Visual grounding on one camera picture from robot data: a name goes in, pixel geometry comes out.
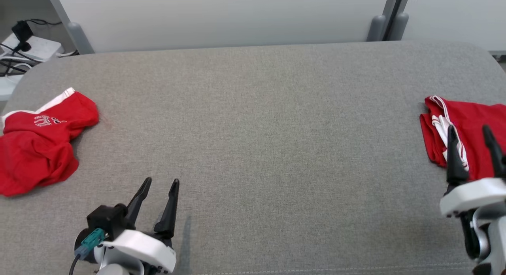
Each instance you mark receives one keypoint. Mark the red white-striped shorts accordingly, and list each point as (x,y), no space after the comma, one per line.
(35,156)

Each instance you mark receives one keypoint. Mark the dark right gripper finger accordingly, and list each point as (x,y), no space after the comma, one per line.
(499,160)
(454,164)

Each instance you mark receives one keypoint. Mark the plain white power strip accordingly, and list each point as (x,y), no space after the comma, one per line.
(7,87)

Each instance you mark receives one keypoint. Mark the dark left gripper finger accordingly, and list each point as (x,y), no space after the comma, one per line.
(169,215)
(138,201)

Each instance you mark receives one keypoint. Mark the teal left camera connector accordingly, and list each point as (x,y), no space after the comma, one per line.
(89,243)

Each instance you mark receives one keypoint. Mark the wide white partition panel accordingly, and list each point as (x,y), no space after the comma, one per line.
(221,18)

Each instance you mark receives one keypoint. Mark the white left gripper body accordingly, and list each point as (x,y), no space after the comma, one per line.
(152,251)

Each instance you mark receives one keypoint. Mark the black power adapter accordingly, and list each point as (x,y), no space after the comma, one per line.
(21,31)

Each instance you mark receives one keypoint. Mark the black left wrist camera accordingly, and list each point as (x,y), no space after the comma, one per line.
(104,219)

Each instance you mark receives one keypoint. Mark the narrow white partition panel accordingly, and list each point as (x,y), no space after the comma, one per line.
(454,18)

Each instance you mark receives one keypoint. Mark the slanted grey partition post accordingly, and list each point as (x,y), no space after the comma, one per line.
(81,41)

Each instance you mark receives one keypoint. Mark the white power strip with sockets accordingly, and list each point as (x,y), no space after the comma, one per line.
(41,47)

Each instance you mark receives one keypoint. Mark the red white jersey shirt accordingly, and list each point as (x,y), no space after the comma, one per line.
(474,120)

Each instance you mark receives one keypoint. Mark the dark grey partition post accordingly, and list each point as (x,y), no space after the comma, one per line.
(401,27)

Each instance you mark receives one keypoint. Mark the light grey partition post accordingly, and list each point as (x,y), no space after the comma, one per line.
(375,29)

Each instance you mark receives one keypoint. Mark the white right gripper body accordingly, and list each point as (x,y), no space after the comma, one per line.
(474,196)

